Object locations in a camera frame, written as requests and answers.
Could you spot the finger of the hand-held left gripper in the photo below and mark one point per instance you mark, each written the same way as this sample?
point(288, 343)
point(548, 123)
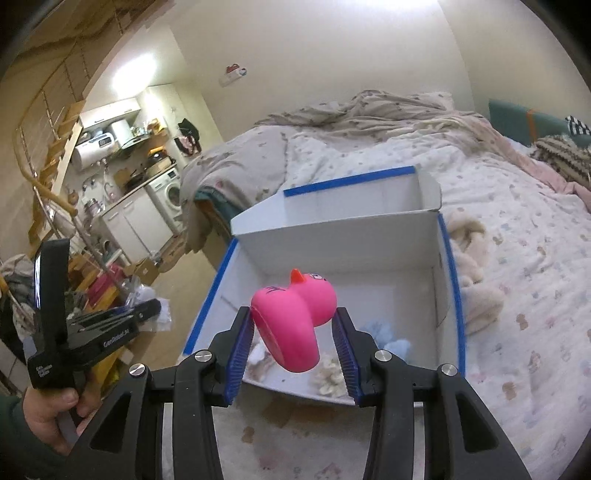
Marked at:
point(138, 311)

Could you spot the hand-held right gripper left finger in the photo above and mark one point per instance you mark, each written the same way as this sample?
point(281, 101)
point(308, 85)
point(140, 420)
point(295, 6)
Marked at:
point(240, 355)

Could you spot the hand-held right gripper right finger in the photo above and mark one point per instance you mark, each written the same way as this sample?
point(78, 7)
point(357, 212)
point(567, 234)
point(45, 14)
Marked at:
point(347, 364)

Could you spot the cream plush toy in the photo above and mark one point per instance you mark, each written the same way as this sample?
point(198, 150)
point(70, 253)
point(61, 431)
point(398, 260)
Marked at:
point(328, 376)

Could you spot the light blue plush toy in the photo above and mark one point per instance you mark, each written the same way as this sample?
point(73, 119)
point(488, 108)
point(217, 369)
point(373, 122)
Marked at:
point(392, 344)

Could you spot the pink rubber duck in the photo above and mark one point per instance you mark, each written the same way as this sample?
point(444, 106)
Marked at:
point(286, 323)

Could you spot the blue and white cardboard box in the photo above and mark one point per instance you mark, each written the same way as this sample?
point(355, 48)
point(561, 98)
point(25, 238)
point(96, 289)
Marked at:
point(360, 258)

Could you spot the person's left forearm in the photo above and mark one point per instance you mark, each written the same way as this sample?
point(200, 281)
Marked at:
point(18, 443)

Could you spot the person's left hand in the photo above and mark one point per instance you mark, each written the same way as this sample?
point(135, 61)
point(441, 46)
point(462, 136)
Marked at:
point(46, 415)

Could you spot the brown cardboard box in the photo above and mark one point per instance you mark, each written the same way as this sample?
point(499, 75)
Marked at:
point(147, 272)

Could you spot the pile of clothes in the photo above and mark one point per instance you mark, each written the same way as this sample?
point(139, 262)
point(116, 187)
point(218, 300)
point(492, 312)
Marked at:
point(14, 286)

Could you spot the white base cabinet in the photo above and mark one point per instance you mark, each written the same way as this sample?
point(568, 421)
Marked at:
point(134, 221)

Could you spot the teal padded footboard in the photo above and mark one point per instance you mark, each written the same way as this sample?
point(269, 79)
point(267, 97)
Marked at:
point(207, 212)

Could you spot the white washing machine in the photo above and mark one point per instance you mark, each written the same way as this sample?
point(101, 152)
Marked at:
point(168, 194)

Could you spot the beige plush toy on bed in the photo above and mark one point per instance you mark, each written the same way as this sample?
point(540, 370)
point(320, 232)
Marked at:
point(475, 286)

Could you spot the white water heater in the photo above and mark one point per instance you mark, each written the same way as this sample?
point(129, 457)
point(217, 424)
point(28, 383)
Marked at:
point(92, 154)

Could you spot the wooden staircase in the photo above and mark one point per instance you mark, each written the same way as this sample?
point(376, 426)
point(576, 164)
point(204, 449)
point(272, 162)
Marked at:
point(60, 152)

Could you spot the white cylinder appliance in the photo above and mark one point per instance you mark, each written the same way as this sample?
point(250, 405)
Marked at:
point(122, 131)

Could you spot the hanging clothes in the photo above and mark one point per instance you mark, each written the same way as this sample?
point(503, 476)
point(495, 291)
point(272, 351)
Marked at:
point(189, 136)

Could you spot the bed with patterned sheet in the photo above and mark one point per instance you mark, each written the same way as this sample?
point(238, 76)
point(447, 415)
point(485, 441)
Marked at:
point(531, 277)

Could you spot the grey printed duvet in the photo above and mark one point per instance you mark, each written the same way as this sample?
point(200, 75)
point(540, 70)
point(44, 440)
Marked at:
point(346, 115)

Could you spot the pink blanket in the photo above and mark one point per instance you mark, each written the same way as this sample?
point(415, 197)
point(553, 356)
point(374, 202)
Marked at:
point(545, 175)

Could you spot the teal padded headboard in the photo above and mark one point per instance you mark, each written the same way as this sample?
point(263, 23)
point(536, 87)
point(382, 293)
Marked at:
point(508, 115)

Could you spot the striped knitted pillow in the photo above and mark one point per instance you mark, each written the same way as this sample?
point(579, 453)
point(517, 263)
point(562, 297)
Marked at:
point(563, 154)

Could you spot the black and white striped cloth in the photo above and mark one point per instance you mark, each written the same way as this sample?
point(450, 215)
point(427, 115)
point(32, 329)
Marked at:
point(579, 125)

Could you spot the white wall cabinet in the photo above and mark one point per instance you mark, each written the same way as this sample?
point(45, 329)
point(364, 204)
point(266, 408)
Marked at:
point(111, 110)

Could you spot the red and white wall ornament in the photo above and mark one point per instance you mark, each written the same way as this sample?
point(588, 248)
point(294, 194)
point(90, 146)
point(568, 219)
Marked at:
point(233, 74)

